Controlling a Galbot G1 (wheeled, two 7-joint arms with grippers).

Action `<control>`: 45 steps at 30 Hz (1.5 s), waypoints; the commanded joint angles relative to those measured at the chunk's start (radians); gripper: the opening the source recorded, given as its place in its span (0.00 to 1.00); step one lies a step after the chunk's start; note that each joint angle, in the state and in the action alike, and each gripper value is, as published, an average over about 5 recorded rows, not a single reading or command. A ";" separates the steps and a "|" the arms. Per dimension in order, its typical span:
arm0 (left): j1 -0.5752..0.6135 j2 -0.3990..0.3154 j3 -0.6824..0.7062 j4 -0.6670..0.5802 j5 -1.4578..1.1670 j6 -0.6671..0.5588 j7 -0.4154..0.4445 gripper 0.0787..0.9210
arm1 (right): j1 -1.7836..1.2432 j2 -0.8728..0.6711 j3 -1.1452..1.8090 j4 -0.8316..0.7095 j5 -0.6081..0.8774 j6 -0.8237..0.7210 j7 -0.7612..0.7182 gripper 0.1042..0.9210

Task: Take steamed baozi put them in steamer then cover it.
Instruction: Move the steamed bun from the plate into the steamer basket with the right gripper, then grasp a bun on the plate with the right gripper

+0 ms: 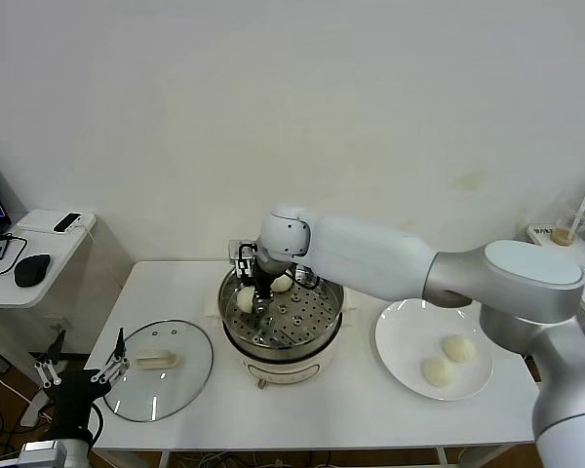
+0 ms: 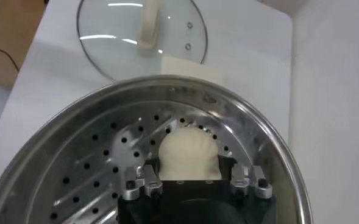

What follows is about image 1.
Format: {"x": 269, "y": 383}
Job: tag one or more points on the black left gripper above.
{"x": 75, "y": 395}

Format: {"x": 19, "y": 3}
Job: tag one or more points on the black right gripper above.
{"x": 264, "y": 280}

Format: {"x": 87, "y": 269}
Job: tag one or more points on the white steamed baozi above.
{"x": 283, "y": 285}
{"x": 459, "y": 348}
{"x": 438, "y": 373}
{"x": 245, "y": 298}

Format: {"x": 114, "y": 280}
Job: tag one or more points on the round glass pot lid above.
{"x": 158, "y": 362}

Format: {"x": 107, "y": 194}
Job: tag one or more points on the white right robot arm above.
{"x": 370, "y": 263}

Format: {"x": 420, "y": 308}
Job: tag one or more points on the perforated steel steamer basket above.
{"x": 302, "y": 317}

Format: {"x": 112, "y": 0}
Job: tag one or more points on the cream electric cooking pot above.
{"x": 283, "y": 373}

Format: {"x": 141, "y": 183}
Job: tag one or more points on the white side table with laptop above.
{"x": 10, "y": 292}

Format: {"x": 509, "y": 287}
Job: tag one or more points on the black computer mouse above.
{"x": 32, "y": 269}

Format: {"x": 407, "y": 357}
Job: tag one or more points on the round white plate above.
{"x": 404, "y": 336}

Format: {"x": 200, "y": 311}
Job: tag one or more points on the black and white phone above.
{"x": 68, "y": 222}

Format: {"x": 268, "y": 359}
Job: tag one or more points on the flat white box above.
{"x": 35, "y": 220}

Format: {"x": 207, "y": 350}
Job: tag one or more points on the clear plastic drink cup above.
{"x": 568, "y": 229}

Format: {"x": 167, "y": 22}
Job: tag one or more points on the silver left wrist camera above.
{"x": 41, "y": 453}

